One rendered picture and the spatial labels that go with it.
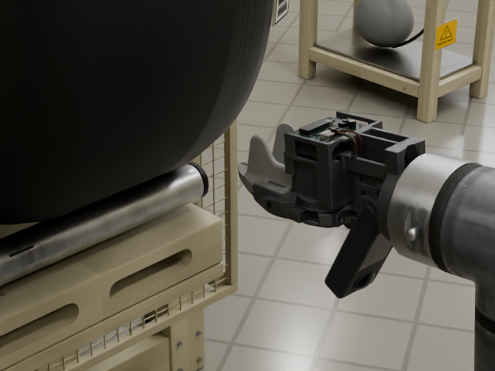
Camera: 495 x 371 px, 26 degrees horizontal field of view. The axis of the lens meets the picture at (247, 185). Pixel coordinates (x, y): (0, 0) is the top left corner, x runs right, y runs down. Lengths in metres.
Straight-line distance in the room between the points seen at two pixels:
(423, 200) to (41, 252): 0.45
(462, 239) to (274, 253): 2.06
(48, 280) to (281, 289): 1.60
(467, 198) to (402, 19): 2.99
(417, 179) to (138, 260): 0.43
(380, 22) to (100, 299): 2.73
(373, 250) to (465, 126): 2.73
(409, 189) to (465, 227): 0.06
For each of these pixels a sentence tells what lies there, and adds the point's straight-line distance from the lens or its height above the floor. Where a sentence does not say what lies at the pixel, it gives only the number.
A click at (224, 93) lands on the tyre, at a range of 1.06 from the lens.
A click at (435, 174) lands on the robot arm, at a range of 0.85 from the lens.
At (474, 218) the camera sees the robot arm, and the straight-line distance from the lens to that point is 0.81.
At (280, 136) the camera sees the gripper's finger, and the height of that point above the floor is 1.05.
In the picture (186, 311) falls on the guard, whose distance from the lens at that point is 2.07.
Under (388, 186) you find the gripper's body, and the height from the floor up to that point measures 1.08.
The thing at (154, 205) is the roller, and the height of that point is 0.90.
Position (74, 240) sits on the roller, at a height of 0.90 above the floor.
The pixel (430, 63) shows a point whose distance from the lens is 3.58.
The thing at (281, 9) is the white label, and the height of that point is 1.14.
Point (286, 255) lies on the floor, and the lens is 2.85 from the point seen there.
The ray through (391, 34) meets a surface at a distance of 3.80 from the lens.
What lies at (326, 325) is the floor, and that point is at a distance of 2.58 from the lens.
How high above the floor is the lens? 1.48
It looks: 28 degrees down
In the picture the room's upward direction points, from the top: straight up
